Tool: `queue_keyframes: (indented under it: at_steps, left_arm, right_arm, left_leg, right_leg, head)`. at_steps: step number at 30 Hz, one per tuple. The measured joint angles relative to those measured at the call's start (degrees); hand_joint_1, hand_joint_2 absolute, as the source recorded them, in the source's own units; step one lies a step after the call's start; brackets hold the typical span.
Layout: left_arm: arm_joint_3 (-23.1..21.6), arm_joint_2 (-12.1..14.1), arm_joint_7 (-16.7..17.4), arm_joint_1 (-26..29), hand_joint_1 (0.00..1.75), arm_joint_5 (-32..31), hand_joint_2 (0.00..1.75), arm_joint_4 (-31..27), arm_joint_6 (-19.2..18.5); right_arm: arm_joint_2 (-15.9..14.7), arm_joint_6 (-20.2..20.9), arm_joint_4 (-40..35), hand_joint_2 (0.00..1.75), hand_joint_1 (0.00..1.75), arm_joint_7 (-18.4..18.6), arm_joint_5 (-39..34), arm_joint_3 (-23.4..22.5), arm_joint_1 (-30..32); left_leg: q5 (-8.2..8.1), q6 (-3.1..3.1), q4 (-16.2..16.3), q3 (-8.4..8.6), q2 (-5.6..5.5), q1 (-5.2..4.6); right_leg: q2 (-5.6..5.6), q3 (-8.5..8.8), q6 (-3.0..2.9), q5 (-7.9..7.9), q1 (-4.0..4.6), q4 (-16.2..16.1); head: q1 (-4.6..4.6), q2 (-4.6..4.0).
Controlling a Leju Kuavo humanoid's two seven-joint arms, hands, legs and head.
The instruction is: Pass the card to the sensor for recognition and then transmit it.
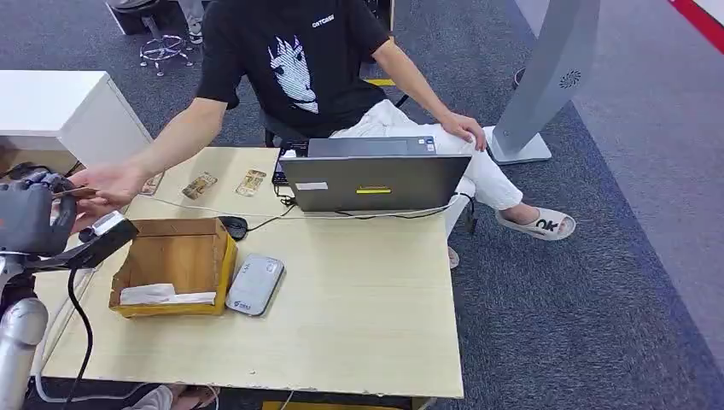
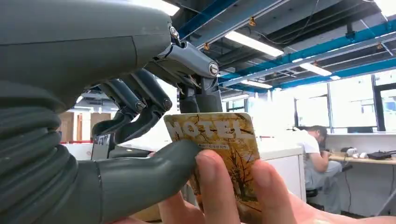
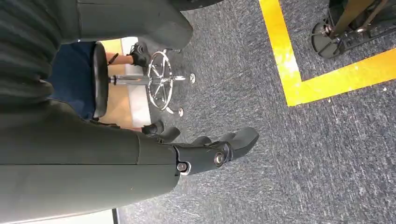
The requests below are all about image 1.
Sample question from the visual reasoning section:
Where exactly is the person's left hand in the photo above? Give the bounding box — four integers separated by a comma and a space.
439, 112, 488, 153

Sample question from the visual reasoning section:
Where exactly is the person's right hand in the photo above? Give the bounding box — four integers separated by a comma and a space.
67, 163, 147, 234

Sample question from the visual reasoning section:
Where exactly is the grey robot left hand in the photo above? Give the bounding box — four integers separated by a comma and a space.
0, 169, 79, 257

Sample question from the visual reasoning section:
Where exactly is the printed card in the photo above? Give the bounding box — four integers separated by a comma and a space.
138, 171, 166, 198
51, 186, 99, 201
234, 168, 268, 198
180, 171, 219, 202

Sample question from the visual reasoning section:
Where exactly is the wooden card box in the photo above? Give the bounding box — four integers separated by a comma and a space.
108, 217, 239, 319

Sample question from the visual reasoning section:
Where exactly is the grey floor stand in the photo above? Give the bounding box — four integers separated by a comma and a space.
484, 0, 603, 166

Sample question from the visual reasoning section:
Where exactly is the white cabinet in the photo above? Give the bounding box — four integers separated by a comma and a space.
0, 70, 155, 172

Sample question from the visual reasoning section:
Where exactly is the grey laptop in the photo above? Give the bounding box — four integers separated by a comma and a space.
271, 135, 473, 214

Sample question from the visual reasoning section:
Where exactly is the white folded paper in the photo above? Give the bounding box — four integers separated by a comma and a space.
119, 283, 218, 308

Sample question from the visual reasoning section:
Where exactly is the white slipper with print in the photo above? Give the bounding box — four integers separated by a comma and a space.
495, 206, 577, 243

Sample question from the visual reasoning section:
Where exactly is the black computer mouse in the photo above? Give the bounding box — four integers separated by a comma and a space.
219, 215, 250, 243

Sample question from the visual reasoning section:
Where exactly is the chrome base stool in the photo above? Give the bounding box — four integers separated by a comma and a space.
106, 0, 196, 78

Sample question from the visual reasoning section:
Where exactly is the person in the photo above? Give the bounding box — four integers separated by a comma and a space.
67, 0, 577, 271

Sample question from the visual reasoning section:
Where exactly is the grey portable router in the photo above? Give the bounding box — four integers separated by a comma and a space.
225, 255, 286, 318

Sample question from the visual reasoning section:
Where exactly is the black chair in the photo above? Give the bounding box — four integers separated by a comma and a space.
258, 109, 311, 150

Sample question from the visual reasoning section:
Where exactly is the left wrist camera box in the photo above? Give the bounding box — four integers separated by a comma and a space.
25, 210, 140, 271

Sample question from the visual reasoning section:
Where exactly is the black laptop charger cable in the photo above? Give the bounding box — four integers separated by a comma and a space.
452, 192, 480, 237

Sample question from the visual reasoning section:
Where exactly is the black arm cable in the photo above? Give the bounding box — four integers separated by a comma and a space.
60, 267, 95, 410

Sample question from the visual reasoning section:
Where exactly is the black mouse cable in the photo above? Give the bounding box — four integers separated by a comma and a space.
247, 195, 299, 234

